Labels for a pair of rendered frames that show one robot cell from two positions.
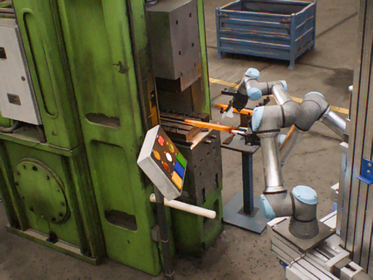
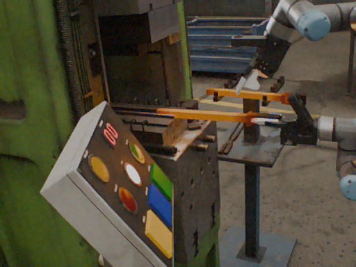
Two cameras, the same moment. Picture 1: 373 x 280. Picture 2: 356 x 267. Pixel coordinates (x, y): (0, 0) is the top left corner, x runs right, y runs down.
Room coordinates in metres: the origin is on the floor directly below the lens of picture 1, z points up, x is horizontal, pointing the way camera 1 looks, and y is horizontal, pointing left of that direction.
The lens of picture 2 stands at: (1.58, 0.09, 1.49)
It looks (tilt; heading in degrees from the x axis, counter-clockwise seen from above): 23 degrees down; 354
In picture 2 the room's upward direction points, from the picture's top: 6 degrees counter-clockwise
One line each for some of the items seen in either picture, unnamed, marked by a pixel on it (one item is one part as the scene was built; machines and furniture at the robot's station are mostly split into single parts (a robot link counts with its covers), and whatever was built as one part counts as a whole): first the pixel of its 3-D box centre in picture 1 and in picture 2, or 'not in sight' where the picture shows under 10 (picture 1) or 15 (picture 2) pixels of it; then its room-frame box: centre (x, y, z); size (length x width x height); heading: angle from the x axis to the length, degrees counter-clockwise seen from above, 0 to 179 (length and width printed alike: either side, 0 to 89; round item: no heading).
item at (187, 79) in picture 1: (160, 74); (109, 24); (2.96, 0.13, 1.32); 0.42 x 0.20 x 0.10; 57
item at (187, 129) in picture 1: (166, 125); (123, 122); (2.96, 0.13, 0.96); 0.42 x 0.20 x 0.09; 57
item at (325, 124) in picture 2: not in sight; (325, 128); (2.60, -0.48, 0.99); 0.08 x 0.05 x 0.08; 147
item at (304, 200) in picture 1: (303, 202); not in sight; (1.95, -0.53, 0.98); 0.13 x 0.12 x 0.14; 91
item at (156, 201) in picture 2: (178, 170); (158, 206); (2.31, 0.07, 1.01); 0.07 x 0.05 x 0.07; 172
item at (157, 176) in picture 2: (180, 160); (160, 182); (2.41, 0.05, 1.01); 0.07 x 0.05 x 0.07; 172
